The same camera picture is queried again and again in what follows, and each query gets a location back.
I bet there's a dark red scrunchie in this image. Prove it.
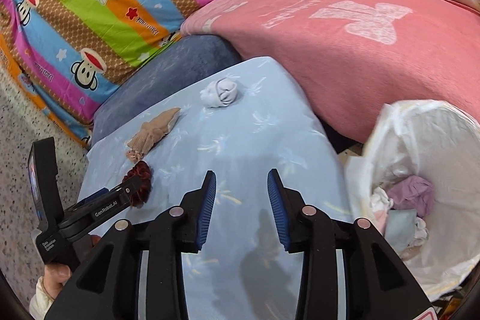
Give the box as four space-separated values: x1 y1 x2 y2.
121 160 152 209

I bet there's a beige stocking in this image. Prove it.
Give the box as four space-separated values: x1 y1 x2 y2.
126 107 182 162

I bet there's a person's left hand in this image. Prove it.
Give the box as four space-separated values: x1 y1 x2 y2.
43 235 103 291

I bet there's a light blue printed sheet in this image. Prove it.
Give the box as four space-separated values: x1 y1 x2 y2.
76 56 355 320

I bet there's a person's left forearm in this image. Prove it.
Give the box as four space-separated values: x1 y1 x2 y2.
28 277 62 320

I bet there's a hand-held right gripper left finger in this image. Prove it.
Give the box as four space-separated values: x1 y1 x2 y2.
45 170 218 320

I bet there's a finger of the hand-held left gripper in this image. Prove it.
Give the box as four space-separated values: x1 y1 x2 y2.
77 179 138 210

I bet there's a striped cartoon quilt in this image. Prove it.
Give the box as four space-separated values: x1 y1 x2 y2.
0 0 241 149

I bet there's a white-lined laundry basket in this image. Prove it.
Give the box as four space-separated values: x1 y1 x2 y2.
343 99 480 303

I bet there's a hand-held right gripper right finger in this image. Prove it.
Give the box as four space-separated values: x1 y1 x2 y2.
266 169 438 320

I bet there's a light blue cloth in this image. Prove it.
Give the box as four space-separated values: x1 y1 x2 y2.
385 209 420 254

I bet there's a white rolled sock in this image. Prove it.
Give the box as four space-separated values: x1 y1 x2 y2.
199 76 239 107

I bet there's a grey-blue cushion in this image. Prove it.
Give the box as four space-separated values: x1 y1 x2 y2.
91 35 243 149

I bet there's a pink blanket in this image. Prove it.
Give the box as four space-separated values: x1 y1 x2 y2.
180 0 480 145

